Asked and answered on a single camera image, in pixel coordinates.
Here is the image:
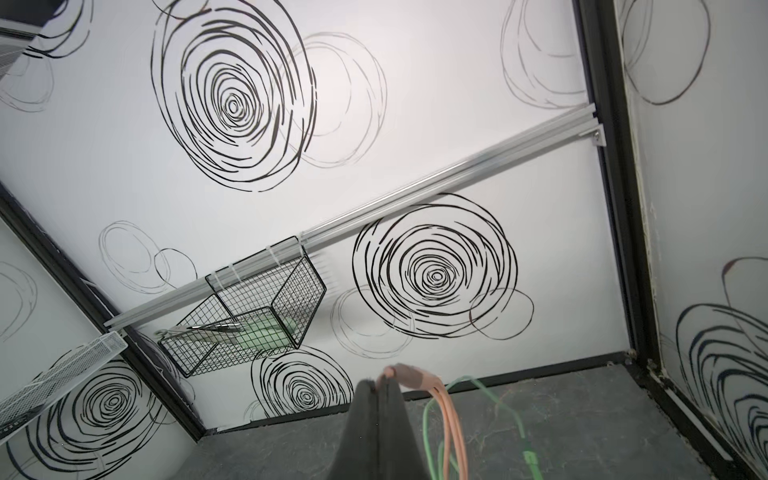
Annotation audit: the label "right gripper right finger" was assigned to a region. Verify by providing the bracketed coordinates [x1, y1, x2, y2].
[377, 376, 429, 479]

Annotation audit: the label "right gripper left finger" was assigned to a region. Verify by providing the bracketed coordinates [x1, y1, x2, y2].
[327, 380, 378, 480]

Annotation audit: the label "pink charger cable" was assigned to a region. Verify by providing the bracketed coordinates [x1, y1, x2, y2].
[377, 362, 469, 480]

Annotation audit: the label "green cable bundle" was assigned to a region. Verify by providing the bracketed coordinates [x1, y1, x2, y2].
[421, 375, 546, 480]

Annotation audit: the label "green cloth in basket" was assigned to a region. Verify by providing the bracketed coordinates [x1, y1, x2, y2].
[235, 316, 297, 351]

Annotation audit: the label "metal tongs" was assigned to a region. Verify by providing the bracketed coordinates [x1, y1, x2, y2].
[154, 322, 245, 337]

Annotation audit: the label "black wire basket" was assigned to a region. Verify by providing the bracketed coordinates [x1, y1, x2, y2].
[156, 247, 327, 378]

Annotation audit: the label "white wire shelf basket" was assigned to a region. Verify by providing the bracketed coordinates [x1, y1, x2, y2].
[1, 332, 128, 444]

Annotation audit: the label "aluminium wall rail back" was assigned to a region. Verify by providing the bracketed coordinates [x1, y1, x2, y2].
[105, 103, 604, 331]

